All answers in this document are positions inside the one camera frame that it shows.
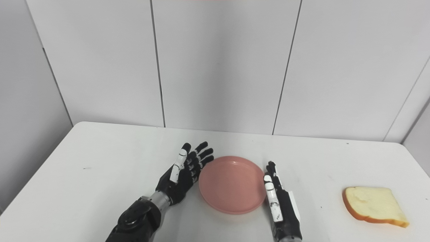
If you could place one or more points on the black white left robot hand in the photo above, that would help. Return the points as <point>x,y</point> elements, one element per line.
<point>181,183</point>

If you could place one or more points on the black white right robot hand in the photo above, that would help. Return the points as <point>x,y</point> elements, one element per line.
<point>285,211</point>

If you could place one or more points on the slice of white bread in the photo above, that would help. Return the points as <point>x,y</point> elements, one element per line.
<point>373,203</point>

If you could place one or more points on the pink round plate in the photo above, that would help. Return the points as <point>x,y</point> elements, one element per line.
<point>231,185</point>

